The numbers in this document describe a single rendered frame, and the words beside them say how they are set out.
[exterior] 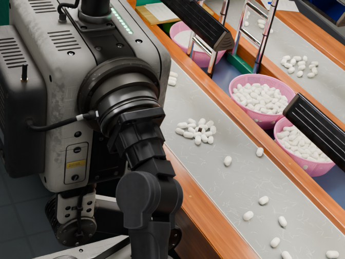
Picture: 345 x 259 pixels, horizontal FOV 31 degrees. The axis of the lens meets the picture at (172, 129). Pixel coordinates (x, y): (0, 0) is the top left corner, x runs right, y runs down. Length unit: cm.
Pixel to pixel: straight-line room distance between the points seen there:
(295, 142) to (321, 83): 45
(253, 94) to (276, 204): 59
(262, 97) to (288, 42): 48
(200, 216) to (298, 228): 31
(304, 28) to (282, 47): 20
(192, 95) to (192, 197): 57
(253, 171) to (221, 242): 37
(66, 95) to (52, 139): 11
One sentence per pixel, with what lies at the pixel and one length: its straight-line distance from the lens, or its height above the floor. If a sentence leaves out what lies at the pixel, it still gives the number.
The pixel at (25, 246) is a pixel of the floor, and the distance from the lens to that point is 274.
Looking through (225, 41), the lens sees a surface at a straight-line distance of 207.
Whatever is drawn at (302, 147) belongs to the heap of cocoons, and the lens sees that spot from 227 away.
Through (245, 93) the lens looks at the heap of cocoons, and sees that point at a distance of 245.
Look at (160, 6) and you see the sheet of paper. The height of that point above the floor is 78.
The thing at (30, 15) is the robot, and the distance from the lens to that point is 130.
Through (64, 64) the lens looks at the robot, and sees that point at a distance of 116.
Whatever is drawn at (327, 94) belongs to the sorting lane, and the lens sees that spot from 260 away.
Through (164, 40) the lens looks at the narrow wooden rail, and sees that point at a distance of 263.
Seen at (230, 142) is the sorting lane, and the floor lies 74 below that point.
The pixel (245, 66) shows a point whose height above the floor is 71.
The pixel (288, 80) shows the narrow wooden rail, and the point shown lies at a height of 76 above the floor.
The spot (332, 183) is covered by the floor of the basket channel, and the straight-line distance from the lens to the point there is 228.
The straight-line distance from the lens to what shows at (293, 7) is 313.
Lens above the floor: 209
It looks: 38 degrees down
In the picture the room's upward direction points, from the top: 11 degrees clockwise
